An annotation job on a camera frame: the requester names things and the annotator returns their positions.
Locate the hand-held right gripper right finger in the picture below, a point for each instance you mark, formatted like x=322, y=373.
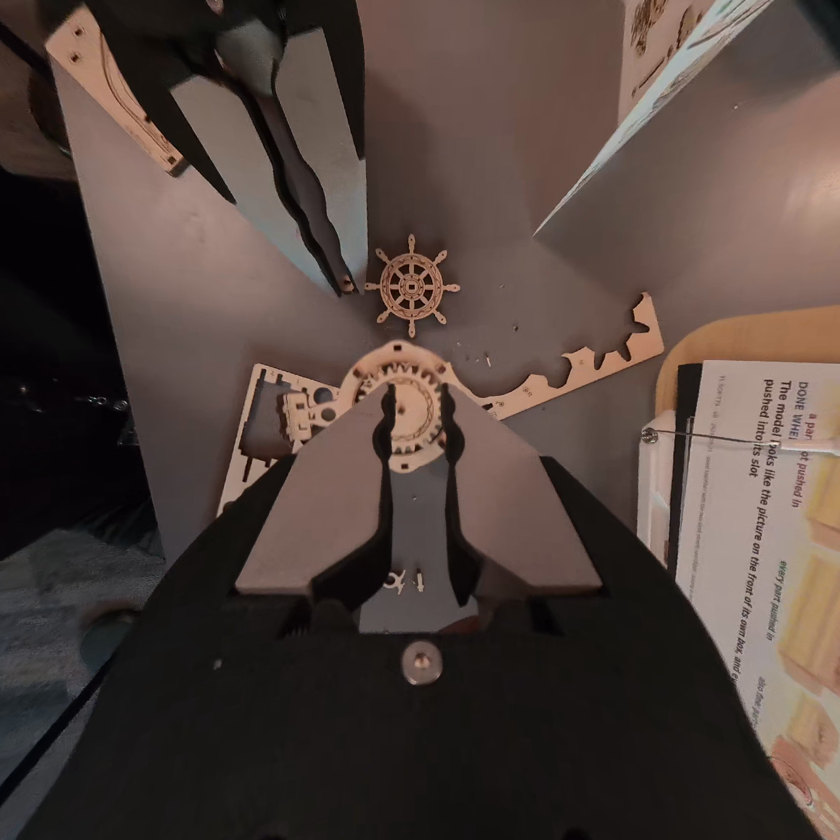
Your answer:
x=518, y=518

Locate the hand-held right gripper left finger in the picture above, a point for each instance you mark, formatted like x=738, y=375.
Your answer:
x=328, y=512

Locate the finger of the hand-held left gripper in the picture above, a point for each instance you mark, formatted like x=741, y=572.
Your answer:
x=223, y=131
x=328, y=111

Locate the wooden gear assembly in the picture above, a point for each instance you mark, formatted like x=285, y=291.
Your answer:
x=413, y=400

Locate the wooden ship wheel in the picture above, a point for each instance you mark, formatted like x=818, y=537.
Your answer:
x=412, y=261

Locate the paper instruction booklet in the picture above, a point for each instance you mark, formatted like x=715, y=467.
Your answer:
x=656, y=65

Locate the long wooden strip sheet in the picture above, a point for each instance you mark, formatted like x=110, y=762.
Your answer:
x=85, y=65

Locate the wooden sheet with round hole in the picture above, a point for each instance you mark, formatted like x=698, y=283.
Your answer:
x=289, y=380

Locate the white board stand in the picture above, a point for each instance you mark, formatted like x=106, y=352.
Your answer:
x=656, y=499

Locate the wavy-edged wooden offcut sheet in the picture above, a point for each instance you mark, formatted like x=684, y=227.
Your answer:
x=577, y=373

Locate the wooden instruction board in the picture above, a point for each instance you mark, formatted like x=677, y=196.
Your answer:
x=787, y=459

